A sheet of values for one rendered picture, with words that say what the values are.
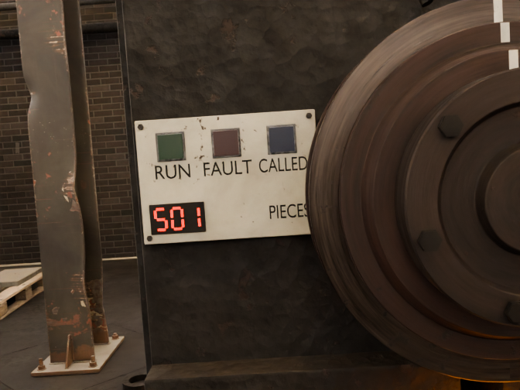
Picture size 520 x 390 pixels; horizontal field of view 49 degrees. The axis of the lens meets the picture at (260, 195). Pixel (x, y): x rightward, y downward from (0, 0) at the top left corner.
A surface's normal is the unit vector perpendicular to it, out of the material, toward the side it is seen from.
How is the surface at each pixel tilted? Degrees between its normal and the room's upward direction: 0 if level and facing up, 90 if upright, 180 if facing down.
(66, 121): 90
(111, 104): 90
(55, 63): 91
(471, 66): 90
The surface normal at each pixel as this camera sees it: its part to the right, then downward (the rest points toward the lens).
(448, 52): -0.01, 0.07
